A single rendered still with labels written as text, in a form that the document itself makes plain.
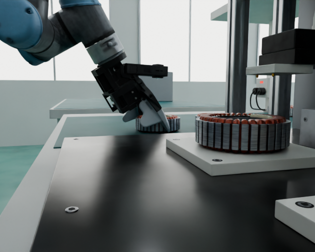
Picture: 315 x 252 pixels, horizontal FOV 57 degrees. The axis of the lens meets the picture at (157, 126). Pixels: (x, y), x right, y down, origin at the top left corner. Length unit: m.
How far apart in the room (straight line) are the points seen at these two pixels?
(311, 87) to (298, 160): 0.34
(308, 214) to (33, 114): 4.75
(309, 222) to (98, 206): 0.13
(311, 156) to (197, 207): 0.17
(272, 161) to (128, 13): 4.77
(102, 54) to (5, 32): 0.21
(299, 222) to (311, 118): 0.29
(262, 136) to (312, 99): 0.34
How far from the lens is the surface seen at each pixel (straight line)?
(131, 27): 4.97
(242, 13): 0.60
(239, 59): 0.58
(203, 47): 5.29
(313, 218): 0.19
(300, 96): 0.68
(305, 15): 0.69
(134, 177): 0.28
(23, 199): 0.31
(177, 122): 0.70
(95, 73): 0.66
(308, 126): 0.46
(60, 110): 1.66
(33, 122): 4.87
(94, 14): 0.65
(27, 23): 0.51
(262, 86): 1.45
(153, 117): 0.66
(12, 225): 0.26
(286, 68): 0.37
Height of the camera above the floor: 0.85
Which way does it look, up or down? 7 degrees down
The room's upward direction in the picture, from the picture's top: straight up
